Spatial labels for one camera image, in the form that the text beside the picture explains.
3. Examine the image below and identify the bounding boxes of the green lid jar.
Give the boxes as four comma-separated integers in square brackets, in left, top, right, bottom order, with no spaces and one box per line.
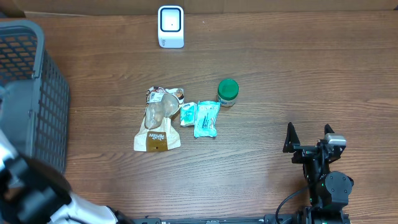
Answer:
[217,79,239,107]

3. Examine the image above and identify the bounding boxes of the teal wet wipes pack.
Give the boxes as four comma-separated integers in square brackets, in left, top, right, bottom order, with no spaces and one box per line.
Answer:
[194,101,221,138]

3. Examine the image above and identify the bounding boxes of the green tissue pack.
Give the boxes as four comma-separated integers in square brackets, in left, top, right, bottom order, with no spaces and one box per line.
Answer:
[180,102,197,127]

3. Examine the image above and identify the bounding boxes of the brown white snack bag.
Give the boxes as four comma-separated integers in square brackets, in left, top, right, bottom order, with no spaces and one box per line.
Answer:
[133,86,185,152]

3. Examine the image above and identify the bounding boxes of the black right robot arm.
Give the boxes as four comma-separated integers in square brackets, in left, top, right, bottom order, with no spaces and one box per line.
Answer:
[275,123,354,224]

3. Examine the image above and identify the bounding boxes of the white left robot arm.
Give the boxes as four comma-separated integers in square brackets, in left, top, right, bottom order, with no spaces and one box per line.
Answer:
[1,133,133,223]

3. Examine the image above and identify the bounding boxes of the white barcode scanner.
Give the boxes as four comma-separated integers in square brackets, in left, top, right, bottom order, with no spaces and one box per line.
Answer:
[157,5,185,49]

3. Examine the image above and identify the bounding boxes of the grey plastic basket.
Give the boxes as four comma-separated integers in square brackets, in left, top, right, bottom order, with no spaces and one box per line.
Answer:
[1,20,71,173]

